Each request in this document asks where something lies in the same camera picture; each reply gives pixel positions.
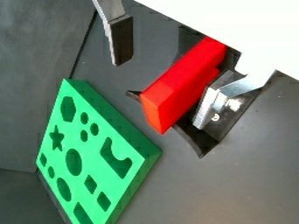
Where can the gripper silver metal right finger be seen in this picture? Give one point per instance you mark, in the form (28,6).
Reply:
(222,95)

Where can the black curved holder stand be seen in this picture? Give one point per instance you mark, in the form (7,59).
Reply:
(204,139)

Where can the green foam shape board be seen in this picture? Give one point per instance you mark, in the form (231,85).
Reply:
(95,156)

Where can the red double-square block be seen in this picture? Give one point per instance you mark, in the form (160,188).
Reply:
(171,95)

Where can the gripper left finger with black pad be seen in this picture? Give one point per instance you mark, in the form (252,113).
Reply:
(119,29)

